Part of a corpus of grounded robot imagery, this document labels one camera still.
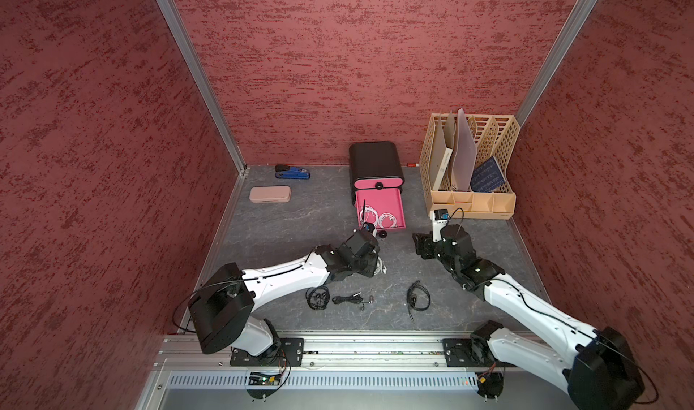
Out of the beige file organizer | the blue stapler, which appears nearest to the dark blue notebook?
the beige file organizer

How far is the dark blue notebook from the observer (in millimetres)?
998

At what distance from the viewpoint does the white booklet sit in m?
0.89

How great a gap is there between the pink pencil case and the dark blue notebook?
0.74 m

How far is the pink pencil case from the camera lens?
3.58 ft
